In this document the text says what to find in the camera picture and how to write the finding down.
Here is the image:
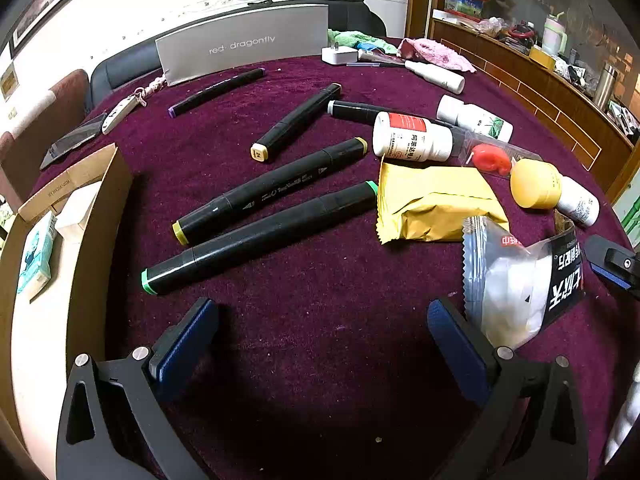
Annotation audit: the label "black leather sofa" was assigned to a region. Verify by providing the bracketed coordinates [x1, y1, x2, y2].
[85, 0, 387, 113]

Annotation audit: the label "green cloth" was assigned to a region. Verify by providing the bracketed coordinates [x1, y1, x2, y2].
[328, 28, 398, 56]

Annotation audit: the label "black marker yellow caps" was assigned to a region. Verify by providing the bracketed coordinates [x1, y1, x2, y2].
[171, 136, 368, 246]

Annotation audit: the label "white bottle green label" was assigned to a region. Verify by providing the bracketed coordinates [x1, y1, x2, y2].
[436, 96, 513, 143]

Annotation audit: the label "white plain bottle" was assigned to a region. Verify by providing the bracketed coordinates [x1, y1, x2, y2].
[404, 60, 465, 94]

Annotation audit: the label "white bottle yellow cap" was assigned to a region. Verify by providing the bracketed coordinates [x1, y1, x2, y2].
[510, 158, 600, 226]

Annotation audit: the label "black phone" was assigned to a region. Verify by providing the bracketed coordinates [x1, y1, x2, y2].
[39, 113, 107, 170]

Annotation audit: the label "white box in tray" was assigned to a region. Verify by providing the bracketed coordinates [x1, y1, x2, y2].
[55, 181, 102, 240]

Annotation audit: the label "white charger adapter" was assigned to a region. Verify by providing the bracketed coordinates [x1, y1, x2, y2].
[321, 46, 358, 66]

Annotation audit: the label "black marker green caps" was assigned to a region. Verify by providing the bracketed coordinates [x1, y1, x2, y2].
[141, 180, 378, 296]

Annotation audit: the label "thin purple marker pen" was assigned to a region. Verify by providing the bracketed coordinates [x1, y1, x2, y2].
[167, 67, 266, 118]

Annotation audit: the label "clear box red object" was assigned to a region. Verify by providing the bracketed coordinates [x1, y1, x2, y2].
[459, 136, 542, 178]

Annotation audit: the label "grey red dragonfly box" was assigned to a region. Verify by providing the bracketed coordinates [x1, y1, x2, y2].
[155, 4, 329, 86]

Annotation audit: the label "black marker beige cap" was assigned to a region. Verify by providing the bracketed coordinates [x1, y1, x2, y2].
[250, 82, 342, 162]

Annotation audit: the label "pink cloth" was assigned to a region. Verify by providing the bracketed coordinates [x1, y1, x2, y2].
[398, 38, 476, 73]

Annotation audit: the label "brown armchair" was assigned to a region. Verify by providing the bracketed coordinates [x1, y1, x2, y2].
[1, 70, 89, 212]

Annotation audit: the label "yellow snack packet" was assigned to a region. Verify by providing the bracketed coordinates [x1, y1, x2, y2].
[376, 160, 510, 244]

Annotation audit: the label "cardboard tray box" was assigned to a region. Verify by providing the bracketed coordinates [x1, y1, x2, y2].
[1, 144, 132, 479]

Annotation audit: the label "white bottle red label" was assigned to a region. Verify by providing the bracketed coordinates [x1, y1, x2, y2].
[372, 112, 454, 162]

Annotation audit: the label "teal tissue pack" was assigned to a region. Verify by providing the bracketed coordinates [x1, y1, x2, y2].
[17, 211, 56, 301]

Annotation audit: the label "wooden brick-pattern counter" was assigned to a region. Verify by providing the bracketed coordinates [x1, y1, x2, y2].
[431, 18, 632, 203]

